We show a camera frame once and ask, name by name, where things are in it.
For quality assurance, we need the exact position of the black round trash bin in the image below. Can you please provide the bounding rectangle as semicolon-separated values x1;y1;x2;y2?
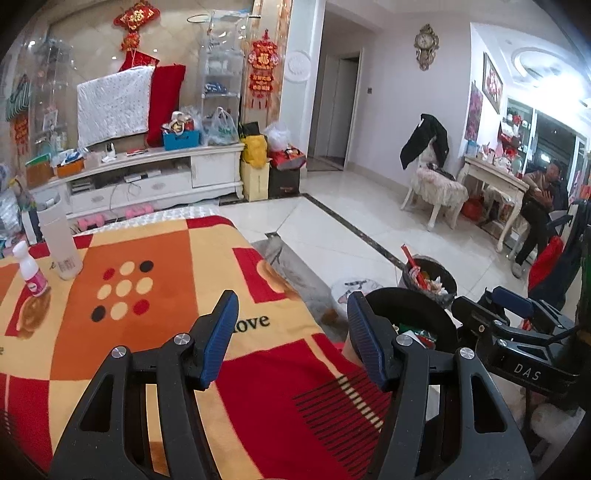
366;287;458;353

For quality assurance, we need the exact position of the grey lined trash bin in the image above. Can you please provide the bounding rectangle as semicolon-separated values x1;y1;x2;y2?
399;244;458;309

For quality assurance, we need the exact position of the red orange patterned blanket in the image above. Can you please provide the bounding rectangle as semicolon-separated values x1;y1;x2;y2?
0;215;394;480

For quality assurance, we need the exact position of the seated person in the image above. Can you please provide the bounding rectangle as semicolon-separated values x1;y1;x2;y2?
512;163;561;279

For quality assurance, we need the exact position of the white side table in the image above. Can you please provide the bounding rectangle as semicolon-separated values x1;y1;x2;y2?
455;155;530;253

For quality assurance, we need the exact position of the small white pink bottle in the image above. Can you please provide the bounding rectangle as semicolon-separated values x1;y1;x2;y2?
13;241;49;297

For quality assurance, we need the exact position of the white chair with jacket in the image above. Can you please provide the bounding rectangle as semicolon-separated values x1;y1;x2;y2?
401;147;469;231

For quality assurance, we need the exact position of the black jacket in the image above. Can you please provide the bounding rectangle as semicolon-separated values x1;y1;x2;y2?
400;113;450;170

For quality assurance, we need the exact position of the tall frosted plastic bottle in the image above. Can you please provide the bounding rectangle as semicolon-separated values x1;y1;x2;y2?
37;194;83;280

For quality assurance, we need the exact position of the white TV cabinet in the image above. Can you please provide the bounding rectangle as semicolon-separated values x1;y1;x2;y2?
31;143;243;221

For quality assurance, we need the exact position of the beige paper bag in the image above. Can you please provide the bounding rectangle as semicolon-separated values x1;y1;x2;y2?
240;161;270;202

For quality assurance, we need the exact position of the black gift box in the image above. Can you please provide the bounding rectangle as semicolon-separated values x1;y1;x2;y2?
269;167;301;199

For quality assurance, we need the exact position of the blue storage basket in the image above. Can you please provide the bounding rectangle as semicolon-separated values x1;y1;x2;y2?
162;130;200;151

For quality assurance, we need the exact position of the yellow bag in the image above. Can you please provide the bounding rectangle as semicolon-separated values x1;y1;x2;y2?
240;134;267;169

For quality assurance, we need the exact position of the white cloth covered TV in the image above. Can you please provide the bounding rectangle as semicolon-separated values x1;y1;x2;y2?
77;66;155;148

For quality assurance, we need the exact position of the clear acrylic shelf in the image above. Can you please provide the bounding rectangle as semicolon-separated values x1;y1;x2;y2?
186;9;257;129

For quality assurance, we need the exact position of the red hanging couplet ornament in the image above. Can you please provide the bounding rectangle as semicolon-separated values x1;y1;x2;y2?
246;29;280;110

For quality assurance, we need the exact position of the red Chinese knot ornament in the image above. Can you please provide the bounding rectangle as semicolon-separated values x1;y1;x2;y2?
113;0;160;52

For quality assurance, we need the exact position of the ornate wall clock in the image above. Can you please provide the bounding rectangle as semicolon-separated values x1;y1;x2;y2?
414;24;440;71

